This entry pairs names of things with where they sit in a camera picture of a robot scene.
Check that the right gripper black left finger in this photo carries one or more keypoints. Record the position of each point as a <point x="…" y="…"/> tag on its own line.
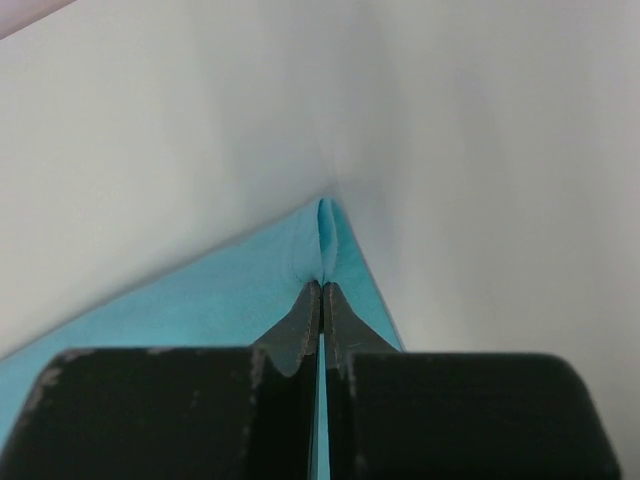
<point x="176" y="412"/>

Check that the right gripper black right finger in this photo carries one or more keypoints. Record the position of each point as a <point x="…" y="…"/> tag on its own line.
<point x="401" y="415"/>

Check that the turquoise t shirt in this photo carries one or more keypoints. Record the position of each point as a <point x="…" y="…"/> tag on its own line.
<point x="225" y="299"/>

